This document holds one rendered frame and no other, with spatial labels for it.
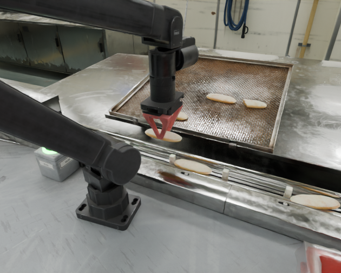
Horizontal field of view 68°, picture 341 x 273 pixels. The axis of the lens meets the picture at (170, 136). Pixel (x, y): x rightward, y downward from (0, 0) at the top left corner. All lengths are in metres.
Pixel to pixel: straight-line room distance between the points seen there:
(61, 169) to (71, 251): 0.22
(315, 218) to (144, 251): 0.33
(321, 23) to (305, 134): 3.51
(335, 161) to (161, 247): 0.45
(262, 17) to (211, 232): 3.87
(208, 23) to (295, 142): 3.81
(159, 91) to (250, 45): 3.80
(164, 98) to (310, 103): 0.50
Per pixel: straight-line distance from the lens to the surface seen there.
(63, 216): 0.61
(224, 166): 0.65
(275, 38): 4.25
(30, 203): 0.68
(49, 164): 0.68
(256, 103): 0.83
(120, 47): 3.54
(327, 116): 0.86
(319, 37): 4.24
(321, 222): 0.58
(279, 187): 0.64
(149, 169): 0.62
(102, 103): 1.09
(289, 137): 0.74
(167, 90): 0.55
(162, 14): 0.49
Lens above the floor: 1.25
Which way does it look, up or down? 31 degrees down
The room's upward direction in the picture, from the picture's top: straight up
